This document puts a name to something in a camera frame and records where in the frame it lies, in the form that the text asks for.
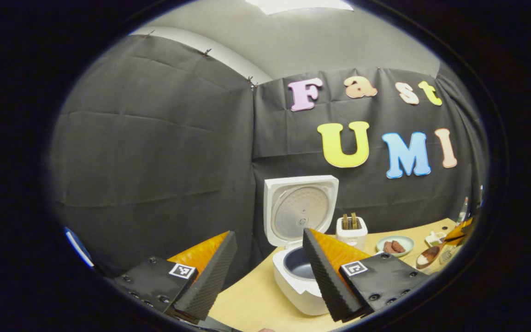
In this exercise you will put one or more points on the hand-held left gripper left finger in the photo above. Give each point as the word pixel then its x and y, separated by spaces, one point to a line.
pixel 210 281

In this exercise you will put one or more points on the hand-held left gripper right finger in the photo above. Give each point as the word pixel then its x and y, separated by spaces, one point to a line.
pixel 327 281

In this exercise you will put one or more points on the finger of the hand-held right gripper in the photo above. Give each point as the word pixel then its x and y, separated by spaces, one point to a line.
pixel 461 230

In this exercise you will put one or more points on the brown wooden spoon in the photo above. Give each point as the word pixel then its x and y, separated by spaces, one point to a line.
pixel 429 254

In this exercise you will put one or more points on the white rice cooker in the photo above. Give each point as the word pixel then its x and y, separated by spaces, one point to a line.
pixel 300 210

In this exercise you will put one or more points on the clear plastic water bottle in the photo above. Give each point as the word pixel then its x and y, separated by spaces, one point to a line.
pixel 463 212

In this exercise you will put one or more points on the white toaster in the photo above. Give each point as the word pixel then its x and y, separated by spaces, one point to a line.
pixel 352 237

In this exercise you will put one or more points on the pale green plate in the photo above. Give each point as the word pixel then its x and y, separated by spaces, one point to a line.
pixel 408 242

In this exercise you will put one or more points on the brown bread slice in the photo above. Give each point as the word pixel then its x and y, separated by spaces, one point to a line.
pixel 345 221
pixel 354 220

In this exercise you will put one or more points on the red meat slice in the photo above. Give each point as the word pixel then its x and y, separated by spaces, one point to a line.
pixel 388 247
pixel 399 246

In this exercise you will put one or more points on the black backdrop cloth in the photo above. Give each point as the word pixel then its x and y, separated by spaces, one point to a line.
pixel 155 161

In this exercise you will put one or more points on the ceiling light panel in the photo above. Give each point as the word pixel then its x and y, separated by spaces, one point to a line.
pixel 300 4

